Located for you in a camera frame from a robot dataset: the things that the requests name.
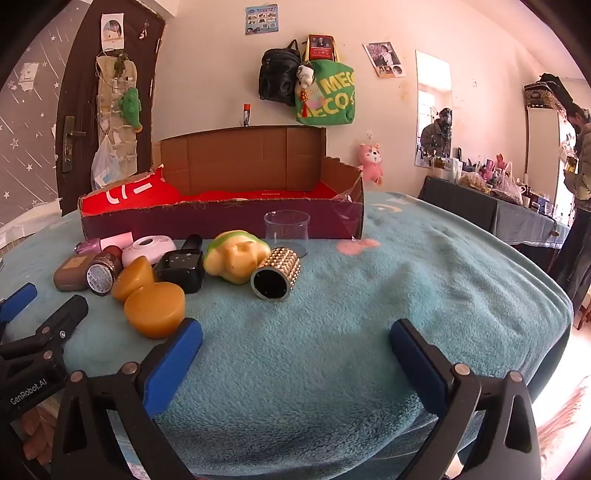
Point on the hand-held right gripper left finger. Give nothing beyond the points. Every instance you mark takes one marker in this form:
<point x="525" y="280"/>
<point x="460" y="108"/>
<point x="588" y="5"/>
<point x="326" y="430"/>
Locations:
<point x="173" y="364"/>

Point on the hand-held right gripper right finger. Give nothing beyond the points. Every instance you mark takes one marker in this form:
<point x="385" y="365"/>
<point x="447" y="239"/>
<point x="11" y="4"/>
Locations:
<point x="415" y="364"/>

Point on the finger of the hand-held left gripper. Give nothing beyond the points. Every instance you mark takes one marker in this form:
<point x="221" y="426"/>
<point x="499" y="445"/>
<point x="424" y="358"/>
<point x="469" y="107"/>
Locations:
<point x="60" y="319"/>
<point x="19" y="296"/>

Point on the brown compact case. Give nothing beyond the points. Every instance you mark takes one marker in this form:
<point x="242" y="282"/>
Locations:
<point x="69" y="273"/>

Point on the glittery jar with red cap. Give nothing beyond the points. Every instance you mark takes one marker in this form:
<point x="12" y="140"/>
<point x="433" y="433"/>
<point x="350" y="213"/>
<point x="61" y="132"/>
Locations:
<point x="101" y="277"/>

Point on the pink purple compact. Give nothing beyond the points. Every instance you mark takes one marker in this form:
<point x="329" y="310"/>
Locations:
<point x="87" y="246"/>

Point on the orange round soap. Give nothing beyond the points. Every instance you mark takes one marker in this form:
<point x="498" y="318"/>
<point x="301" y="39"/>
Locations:
<point x="131" y="277"/>

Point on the pink and white small box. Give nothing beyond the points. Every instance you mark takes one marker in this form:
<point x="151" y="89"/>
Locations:
<point x="115" y="241"/>

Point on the green and yellow toy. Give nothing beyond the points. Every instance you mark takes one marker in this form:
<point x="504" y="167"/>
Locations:
<point x="235" y="258"/>

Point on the cardboard box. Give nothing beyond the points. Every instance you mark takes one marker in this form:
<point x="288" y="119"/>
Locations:
<point x="207" y="224"/>

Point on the gold studded black cylinder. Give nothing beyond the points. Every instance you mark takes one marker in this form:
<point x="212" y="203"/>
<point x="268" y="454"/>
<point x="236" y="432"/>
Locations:
<point x="282" y="266"/>

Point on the round amber soap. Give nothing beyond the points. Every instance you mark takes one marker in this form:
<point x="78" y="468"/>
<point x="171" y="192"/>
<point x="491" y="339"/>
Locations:
<point x="154" y="311"/>

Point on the black perfume bottle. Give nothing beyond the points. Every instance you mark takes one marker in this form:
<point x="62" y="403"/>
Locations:
<point x="180" y="272"/>

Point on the teal fleece blanket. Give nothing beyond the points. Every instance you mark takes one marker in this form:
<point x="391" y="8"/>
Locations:
<point x="323" y="346"/>

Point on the white round compact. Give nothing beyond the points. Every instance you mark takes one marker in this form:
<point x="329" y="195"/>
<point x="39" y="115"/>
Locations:
<point x="147" y="247"/>

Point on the red bag with white print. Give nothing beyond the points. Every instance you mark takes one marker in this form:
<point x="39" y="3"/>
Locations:
<point x="138" y="190"/>

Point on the white plastic bag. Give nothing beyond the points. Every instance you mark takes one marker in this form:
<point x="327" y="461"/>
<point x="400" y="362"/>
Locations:
<point x="106" y="166"/>

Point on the dark side table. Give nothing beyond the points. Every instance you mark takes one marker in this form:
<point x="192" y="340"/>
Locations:
<point x="457" y="205"/>

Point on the clear plastic cup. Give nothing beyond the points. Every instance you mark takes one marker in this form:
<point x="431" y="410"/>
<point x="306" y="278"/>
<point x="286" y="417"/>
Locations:
<point x="286" y="230"/>

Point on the grey blue table cloth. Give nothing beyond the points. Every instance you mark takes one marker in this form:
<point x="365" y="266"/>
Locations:
<point x="526" y="224"/>

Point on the clear plastic bag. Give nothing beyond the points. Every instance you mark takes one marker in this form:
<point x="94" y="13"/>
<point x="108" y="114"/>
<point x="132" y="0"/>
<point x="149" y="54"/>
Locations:
<point x="510" y="184"/>

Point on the cluttered side table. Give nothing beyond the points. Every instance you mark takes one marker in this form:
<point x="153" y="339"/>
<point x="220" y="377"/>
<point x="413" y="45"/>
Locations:
<point x="485" y="170"/>

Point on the pink plush toy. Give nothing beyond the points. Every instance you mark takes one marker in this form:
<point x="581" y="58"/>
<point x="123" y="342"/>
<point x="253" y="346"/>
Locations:
<point x="371" y="161"/>

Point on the dark brown door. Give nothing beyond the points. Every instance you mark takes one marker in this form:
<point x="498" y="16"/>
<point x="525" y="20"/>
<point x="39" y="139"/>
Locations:
<point x="83" y="92"/>

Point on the green plush toy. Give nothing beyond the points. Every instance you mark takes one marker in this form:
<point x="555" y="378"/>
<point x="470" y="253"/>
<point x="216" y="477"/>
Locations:
<point x="131" y="108"/>

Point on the beige hanging organizer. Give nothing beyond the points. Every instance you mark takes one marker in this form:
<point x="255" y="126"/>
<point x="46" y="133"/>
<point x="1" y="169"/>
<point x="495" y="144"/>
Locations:
<point x="108" y="92"/>

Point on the torn white paper sticker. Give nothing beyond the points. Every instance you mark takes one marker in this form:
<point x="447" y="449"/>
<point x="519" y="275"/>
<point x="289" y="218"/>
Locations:
<point x="27" y="74"/>

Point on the white wardrobe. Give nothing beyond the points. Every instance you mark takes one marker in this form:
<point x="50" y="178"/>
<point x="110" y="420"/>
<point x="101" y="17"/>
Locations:
<point x="542" y="157"/>

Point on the spray can with red cap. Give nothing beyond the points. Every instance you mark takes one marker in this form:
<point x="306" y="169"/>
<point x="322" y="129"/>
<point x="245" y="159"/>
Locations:
<point x="247" y="115"/>

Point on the green tote bag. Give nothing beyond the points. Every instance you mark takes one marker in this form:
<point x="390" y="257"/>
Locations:
<point x="334" y="99"/>

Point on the red tassel charm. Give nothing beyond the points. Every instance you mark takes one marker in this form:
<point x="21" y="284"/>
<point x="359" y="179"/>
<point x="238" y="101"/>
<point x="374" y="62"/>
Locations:
<point x="308" y="108"/>

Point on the round picture on door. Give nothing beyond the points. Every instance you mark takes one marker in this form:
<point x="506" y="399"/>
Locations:
<point x="113" y="30"/>

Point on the dark patterned bag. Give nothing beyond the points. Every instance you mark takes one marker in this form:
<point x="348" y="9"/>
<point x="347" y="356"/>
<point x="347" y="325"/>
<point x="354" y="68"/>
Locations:
<point x="547" y="92"/>

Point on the black backpack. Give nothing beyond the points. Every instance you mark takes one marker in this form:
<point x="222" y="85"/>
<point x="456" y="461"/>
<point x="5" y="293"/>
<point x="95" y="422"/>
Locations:
<point x="277" y="74"/>

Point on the white plush dog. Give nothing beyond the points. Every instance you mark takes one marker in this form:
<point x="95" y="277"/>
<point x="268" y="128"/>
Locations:
<point x="305" y="74"/>

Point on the red gift bag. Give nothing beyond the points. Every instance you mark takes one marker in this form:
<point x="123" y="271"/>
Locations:
<point x="321" y="46"/>

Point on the wall mirror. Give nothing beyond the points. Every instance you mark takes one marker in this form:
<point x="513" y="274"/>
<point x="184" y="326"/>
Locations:
<point x="434" y="92"/>

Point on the photo wall poster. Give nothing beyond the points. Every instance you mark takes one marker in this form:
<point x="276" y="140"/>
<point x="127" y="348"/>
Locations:
<point x="384" y="59"/>

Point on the blue wall poster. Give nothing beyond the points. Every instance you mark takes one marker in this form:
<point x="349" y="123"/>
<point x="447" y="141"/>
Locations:
<point x="262" y="19"/>

